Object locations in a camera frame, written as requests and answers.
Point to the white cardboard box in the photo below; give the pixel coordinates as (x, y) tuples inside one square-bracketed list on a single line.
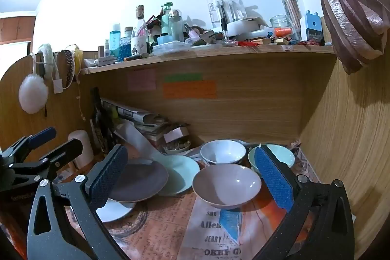
[(246, 27)]

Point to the pink bowl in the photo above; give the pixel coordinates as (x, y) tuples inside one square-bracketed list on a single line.
[(225, 183)]

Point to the tall clear tube of sticks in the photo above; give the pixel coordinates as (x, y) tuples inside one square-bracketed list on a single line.
[(292, 11)]

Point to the tall corked white bottle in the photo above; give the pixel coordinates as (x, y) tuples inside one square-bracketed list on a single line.
[(139, 40)]

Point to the white orange-capped tube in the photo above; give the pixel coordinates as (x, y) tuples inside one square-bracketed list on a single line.
[(271, 33)]

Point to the patterned headband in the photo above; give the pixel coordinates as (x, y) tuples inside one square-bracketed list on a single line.
[(69, 65)]

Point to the pink curtain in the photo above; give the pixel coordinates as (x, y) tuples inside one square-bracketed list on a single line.
[(350, 10)]

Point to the stack of newspapers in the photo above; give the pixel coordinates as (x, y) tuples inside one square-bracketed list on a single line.
[(134, 113)]

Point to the blue liquid bottle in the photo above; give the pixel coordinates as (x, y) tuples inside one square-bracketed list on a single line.
[(115, 43)]

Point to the mint green bowl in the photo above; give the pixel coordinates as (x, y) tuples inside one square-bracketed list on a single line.
[(285, 156)]

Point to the white plate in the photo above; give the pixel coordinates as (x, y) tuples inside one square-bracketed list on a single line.
[(117, 211)]

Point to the green sticky note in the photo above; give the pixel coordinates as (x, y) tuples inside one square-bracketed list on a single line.
[(182, 77)]

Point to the wooden cabinet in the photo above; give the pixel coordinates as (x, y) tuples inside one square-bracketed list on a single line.
[(15, 28)]

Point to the white pompom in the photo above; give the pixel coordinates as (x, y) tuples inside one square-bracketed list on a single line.
[(33, 94)]

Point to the blue pencil sharpener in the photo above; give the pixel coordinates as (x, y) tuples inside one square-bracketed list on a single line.
[(312, 27)]

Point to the white paper tag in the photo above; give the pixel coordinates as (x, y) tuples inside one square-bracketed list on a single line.
[(57, 86)]

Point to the pink sticky note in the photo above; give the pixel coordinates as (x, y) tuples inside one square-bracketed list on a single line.
[(141, 80)]

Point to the clear plastic box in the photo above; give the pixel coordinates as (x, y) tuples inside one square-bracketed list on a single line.
[(170, 48)]

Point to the dark glass bottle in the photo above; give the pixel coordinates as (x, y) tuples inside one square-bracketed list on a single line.
[(99, 126)]

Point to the clear blister pack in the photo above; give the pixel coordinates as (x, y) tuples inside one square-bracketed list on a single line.
[(225, 8)]

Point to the blue glass jar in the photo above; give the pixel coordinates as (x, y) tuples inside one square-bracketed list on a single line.
[(125, 49)]

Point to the light green plate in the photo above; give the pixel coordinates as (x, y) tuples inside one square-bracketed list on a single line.
[(179, 171)]

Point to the clear silver-capped bottle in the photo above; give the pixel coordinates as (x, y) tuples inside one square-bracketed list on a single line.
[(176, 27)]

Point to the white fuzzy headband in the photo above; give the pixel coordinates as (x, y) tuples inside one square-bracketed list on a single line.
[(47, 57)]

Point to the small pink perfume bottle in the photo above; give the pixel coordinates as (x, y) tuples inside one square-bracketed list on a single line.
[(191, 34)]

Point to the wooden shelf board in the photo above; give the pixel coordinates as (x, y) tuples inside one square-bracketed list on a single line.
[(198, 59)]

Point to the white mug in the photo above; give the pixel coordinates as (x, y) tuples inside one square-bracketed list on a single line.
[(80, 144)]

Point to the printed newspaper mat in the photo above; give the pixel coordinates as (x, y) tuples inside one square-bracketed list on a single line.
[(170, 229)]

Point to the purple plate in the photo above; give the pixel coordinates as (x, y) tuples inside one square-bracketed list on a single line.
[(143, 180)]

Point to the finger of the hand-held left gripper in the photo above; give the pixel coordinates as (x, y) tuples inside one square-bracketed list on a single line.
[(64, 152), (42, 136)]

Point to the white patterned bowl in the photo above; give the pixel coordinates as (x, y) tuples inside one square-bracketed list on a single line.
[(222, 152)]

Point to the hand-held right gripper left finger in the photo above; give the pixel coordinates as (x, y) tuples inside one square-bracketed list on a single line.
[(106, 177)]

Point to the teal pump bottle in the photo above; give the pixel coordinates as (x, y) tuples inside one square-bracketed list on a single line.
[(166, 21)]

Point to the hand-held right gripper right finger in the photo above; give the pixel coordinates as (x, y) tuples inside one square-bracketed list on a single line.
[(274, 177)]

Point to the white card box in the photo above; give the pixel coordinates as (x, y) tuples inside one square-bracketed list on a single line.
[(175, 135)]

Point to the orange sticky note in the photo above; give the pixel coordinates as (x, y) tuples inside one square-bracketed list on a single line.
[(189, 90)]

